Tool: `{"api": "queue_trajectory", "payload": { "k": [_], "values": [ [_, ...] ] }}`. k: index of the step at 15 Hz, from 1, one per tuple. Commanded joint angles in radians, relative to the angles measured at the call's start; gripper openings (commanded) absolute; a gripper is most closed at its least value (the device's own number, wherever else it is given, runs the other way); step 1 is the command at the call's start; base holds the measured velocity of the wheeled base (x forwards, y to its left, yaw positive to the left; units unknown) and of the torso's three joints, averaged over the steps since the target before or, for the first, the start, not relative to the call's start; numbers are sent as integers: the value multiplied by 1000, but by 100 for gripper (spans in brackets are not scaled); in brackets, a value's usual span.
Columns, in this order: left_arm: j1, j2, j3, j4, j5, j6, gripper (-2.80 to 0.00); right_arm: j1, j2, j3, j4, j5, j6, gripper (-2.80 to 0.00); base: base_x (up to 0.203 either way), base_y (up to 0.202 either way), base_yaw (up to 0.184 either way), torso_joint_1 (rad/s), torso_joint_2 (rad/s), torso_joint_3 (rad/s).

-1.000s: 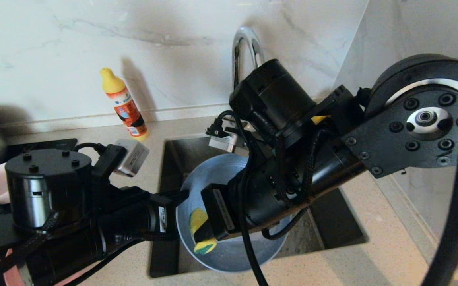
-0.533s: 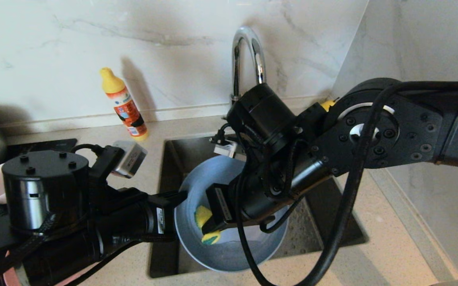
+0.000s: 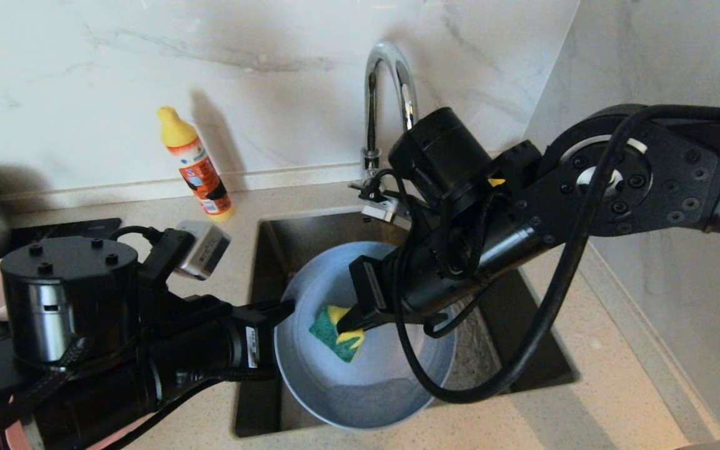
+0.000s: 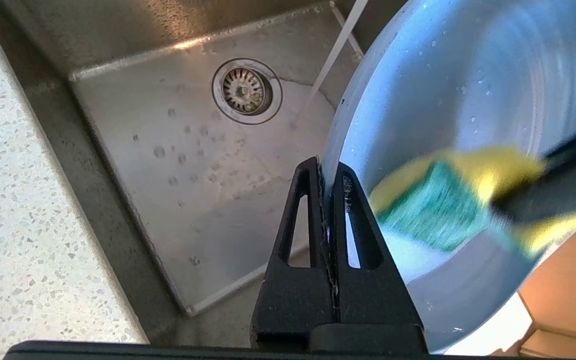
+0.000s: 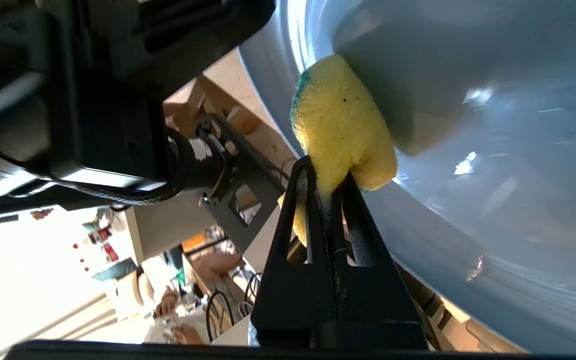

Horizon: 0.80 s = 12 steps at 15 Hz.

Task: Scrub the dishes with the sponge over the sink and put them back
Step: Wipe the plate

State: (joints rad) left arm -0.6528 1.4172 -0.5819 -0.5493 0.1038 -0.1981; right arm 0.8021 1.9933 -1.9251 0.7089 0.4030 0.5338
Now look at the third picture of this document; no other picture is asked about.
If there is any yellow green sponge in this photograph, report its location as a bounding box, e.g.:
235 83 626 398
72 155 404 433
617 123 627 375
308 304 366 363

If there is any blue grey plate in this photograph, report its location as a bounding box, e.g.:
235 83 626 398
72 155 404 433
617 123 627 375
274 241 459 430

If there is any yellow orange dish soap bottle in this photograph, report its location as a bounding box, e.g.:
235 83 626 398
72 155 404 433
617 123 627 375
157 106 234 223

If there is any pink plate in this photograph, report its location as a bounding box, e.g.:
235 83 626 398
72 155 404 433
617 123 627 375
4 412 154 450

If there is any chrome gooseneck faucet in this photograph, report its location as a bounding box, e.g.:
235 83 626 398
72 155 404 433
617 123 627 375
347 41 420 201

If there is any stainless steel sink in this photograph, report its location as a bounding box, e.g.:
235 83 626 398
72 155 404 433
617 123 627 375
234 209 579 438

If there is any black induction cooktop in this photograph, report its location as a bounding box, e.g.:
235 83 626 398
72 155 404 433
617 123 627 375
10 218 122 251

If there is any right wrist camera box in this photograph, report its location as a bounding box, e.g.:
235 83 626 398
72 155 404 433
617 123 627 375
360 187 411 224

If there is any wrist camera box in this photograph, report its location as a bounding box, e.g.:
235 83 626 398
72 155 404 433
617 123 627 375
360 187 411 224
174 220 233 281

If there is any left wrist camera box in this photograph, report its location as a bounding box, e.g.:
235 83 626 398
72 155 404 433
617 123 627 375
174 220 233 281

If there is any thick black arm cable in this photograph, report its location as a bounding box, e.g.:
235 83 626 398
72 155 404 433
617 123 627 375
391 105 720 404

